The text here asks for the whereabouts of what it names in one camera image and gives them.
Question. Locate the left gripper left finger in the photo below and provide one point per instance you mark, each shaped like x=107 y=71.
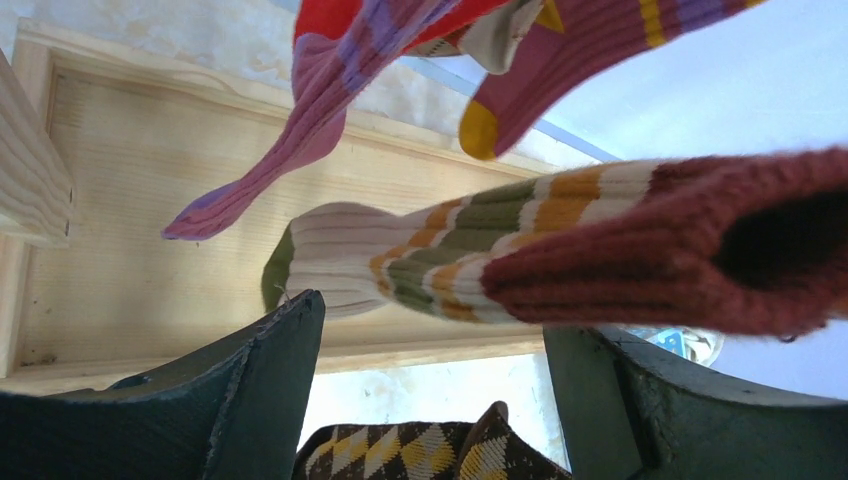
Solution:
x=233 y=409

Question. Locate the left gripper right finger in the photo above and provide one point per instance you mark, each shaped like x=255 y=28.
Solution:
x=631 y=410

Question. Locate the brown yellow argyle sock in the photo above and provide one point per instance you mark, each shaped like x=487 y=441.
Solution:
x=485 y=449

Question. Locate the beige striped ribbed sock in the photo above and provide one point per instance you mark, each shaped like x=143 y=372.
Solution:
x=743 y=245

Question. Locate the light blue plastic basket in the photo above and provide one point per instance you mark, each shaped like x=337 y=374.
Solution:
x=671 y=339

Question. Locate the beige crumpled cloth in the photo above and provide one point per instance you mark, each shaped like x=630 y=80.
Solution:
x=702 y=346

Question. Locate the purple pink striped sock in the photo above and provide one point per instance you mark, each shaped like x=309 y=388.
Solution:
x=326 y=76

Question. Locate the purple yellow hanging sock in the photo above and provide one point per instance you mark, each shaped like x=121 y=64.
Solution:
x=568 y=43

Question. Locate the argyle beige sock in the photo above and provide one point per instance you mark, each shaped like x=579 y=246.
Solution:
x=491 y=41

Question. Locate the red santa sock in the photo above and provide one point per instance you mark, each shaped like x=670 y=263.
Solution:
x=407 y=23

